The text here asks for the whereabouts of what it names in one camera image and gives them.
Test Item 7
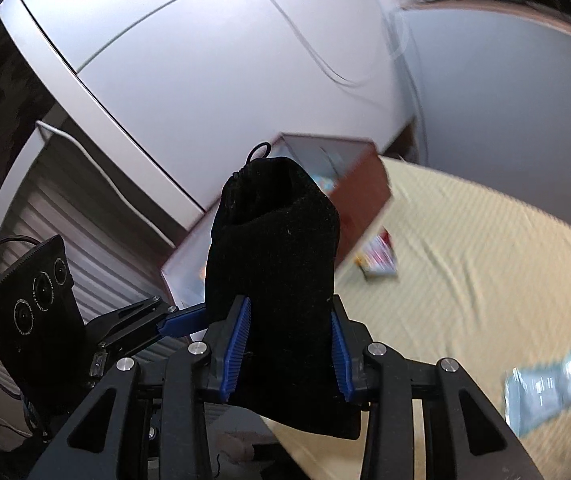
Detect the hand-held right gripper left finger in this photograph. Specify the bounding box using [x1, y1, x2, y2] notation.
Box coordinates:
[28, 295, 252, 480]

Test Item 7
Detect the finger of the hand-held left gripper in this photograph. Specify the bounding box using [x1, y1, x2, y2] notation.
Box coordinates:
[85, 296, 208, 357]

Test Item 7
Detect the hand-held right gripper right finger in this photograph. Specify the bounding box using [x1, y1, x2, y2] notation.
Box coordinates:
[330, 295, 543, 480]

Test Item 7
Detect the black drawstring pouch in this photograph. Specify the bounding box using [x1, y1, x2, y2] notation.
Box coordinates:
[204, 142, 361, 441]

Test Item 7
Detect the red cardboard box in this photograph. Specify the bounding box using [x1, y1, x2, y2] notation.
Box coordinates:
[160, 132, 393, 311]

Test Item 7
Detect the white red sachet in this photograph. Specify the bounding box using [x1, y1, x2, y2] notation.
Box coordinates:
[354, 230, 399, 281]

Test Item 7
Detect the white slatted panel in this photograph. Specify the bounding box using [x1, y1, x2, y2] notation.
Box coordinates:
[0, 147, 208, 403]

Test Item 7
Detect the striped bed sheet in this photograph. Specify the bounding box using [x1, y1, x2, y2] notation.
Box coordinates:
[265, 157, 571, 480]

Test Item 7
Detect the silver blue foil packet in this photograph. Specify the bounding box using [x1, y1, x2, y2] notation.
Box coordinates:
[503, 331, 571, 435]

